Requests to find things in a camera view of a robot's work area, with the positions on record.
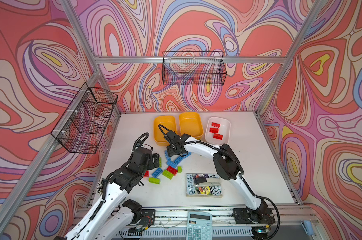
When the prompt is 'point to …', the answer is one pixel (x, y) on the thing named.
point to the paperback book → (193, 190)
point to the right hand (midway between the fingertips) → (176, 153)
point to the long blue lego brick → (189, 153)
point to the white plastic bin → (224, 129)
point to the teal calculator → (199, 226)
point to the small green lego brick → (179, 169)
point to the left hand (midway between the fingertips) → (150, 156)
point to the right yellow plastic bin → (190, 123)
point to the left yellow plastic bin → (168, 122)
